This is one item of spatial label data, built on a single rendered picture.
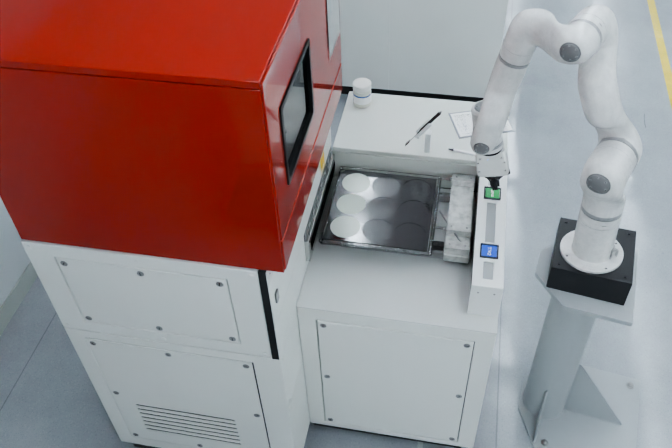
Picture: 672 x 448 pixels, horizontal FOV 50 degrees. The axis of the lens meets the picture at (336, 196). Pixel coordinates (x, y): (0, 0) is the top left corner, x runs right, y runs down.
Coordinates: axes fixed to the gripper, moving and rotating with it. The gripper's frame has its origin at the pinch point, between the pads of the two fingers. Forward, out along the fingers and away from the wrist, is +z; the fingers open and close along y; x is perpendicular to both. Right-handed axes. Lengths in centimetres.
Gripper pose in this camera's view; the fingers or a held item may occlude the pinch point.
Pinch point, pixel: (494, 183)
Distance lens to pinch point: 243.7
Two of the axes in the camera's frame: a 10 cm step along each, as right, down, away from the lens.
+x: 1.9, -6.9, 7.0
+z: 2.4, 7.2, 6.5
